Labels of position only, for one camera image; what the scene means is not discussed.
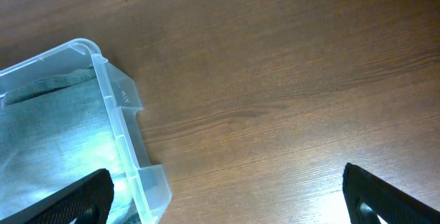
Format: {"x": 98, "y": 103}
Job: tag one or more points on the light grey jeans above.
{"x": 55, "y": 131}

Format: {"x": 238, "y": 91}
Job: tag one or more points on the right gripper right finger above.
{"x": 370, "y": 199}

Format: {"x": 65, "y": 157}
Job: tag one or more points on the clear plastic storage bin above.
{"x": 147, "y": 182}

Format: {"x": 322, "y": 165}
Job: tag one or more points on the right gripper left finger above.
{"x": 88, "y": 200}

